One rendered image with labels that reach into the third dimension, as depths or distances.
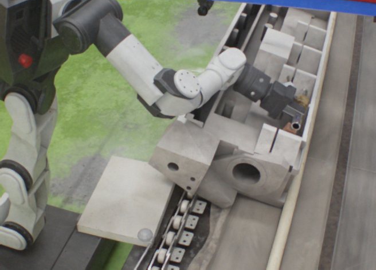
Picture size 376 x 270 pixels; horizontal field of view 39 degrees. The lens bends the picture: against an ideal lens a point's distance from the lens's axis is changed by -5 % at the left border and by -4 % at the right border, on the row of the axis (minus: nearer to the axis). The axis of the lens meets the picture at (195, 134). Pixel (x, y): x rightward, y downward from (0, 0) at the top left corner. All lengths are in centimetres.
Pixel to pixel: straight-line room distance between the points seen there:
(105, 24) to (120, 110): 191
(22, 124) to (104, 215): 40
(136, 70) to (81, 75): 224
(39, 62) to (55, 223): 104
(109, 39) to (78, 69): 229
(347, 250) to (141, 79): 74
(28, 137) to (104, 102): 158
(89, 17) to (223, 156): 55
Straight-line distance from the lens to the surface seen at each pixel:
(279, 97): 161
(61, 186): 280
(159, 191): 161
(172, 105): 139
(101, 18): 136
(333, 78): 227
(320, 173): 181
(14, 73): 150
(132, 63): 135
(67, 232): 237
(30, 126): 172
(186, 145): 152
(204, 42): 390
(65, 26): 135
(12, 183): 194
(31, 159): 187
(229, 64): 153
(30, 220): 214
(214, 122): 160
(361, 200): 175
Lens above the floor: 195
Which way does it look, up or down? 39 degrees down
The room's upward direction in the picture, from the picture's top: 3 degrees clockwise
